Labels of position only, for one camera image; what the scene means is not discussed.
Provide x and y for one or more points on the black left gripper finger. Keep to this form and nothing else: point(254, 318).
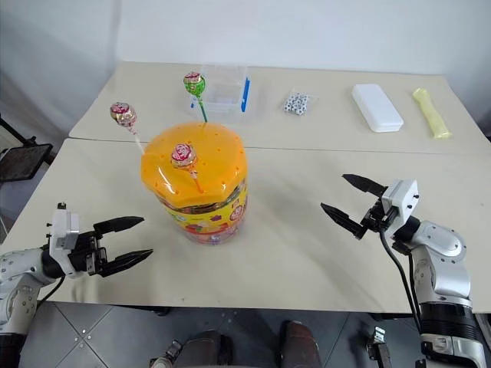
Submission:
point(115, 224)
point(126, 260)

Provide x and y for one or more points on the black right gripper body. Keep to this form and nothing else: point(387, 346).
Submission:
point(377, 218)

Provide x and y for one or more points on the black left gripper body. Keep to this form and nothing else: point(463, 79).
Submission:
point(89, 253)

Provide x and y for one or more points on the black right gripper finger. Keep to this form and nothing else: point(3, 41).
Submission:
point(341, 218)
point(362, 184)

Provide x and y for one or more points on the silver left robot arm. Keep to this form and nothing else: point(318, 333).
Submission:
point(19, 285)

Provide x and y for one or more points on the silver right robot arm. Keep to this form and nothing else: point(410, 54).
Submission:
point(445, 276)

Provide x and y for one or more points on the orange lid lollipop jar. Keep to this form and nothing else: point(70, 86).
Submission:
point(199, 184)

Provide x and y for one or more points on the red lollipop with orange stick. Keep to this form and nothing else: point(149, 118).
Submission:
point(184, 158)

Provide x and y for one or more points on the red lollipop with white stick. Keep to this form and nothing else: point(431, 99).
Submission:
point(124, 117)

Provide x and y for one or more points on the green wrapped lollipop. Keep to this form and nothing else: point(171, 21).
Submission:
point(195, 87)

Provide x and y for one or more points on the white rectangular plastic box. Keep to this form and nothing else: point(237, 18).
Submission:
point(377, 107)

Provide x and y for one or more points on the yellow plastic tube bag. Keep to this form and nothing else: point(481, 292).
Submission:
point(431, 113)

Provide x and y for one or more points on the black mesh chair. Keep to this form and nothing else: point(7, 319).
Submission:
point(21, 161)

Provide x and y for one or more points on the dark rounded shape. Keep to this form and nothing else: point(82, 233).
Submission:
point(203, 350)
point(301, 345)

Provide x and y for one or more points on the clear plastic storage box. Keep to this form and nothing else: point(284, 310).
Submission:
point(224, 92)

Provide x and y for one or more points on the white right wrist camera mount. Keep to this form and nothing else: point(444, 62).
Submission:
point(402, 203)

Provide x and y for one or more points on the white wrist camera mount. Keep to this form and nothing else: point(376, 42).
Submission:
point(402, 203)
point(63, 234)

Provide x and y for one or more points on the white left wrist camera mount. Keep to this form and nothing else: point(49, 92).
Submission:
point(63, 234)

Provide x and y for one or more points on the black table leg bracket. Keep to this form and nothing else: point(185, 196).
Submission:
point(377, 345)

